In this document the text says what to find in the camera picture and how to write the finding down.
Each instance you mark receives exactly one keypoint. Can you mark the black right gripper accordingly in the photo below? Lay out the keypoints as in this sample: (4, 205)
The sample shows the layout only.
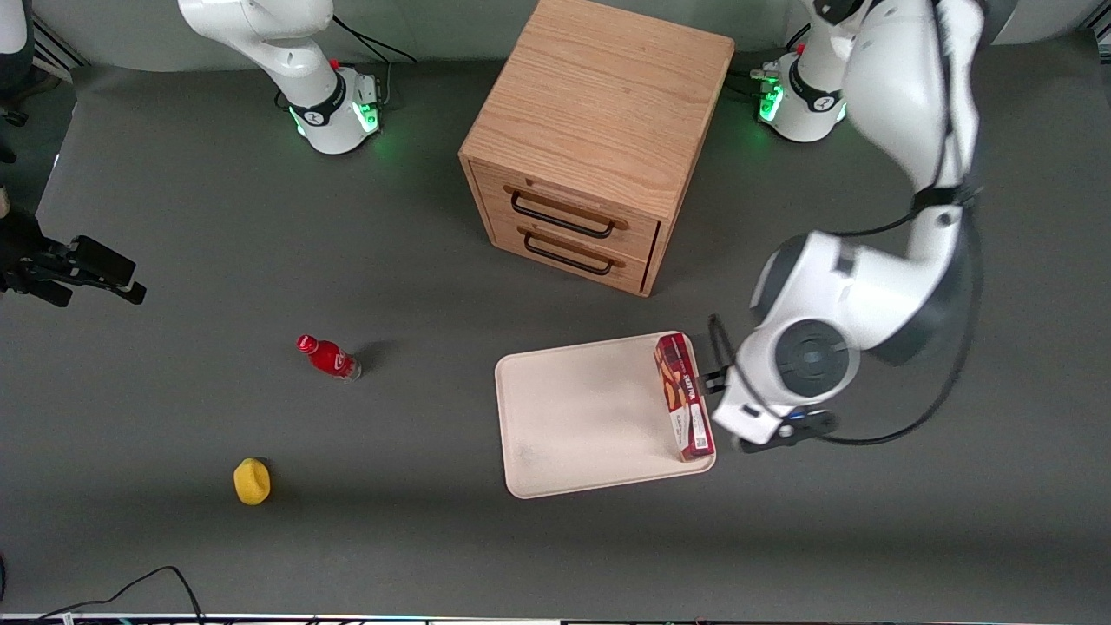
(28, 260)

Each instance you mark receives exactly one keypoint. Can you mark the beige plastic tray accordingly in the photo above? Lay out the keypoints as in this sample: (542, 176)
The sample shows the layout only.
(590, 417)

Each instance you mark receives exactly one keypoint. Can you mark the yellow toy fruit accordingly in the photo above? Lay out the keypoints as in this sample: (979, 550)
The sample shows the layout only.
(252, 482)

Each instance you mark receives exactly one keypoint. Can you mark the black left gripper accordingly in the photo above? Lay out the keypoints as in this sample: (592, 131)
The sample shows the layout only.
(713, 383)

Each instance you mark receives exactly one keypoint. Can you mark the red cookie box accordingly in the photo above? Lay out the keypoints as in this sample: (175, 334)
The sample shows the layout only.
(686, 404)

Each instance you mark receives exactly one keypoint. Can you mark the wooden drawer front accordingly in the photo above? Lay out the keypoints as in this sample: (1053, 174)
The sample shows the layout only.
(564, 253)
(568, 213)

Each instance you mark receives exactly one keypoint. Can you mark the wooden drawer cabinet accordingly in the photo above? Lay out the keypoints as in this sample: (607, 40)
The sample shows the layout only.
(599, 95)

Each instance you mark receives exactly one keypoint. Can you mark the small red bottle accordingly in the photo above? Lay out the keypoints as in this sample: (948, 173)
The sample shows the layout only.
(330, 357)

